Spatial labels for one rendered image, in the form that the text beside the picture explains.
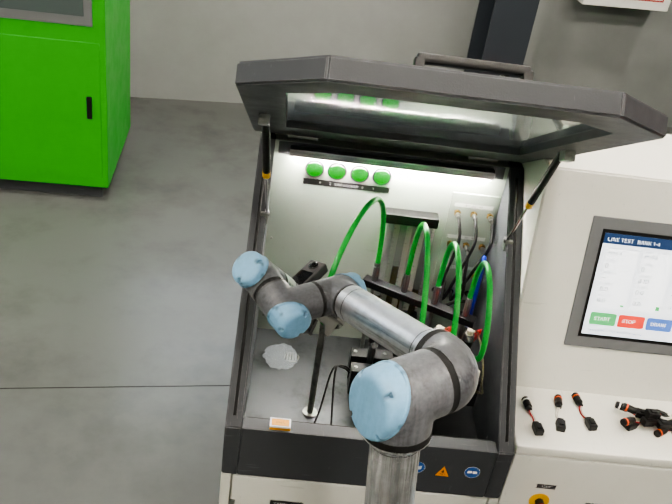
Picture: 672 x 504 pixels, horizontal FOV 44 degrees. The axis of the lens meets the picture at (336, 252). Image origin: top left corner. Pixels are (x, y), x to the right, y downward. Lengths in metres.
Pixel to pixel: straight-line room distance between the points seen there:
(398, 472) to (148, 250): 3.08
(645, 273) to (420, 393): 1.03
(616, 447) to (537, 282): 0.44
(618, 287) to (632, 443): 0.39
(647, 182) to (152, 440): 2.05
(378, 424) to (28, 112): 3.54
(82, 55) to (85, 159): 0.58
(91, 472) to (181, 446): 0.34
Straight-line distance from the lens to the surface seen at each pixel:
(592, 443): 2.18
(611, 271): 2.20
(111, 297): 4.01
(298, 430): 2.04
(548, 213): 2.10
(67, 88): 4.50
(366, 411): 1.34
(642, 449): 2.23
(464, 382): 1.38
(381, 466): 1.41
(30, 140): 4.67
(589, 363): 2.29
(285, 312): 1.61
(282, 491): 2.18
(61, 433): 3.37
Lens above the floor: 2.38
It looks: 32 degrees down
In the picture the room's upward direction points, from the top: 9 degrees clockwise
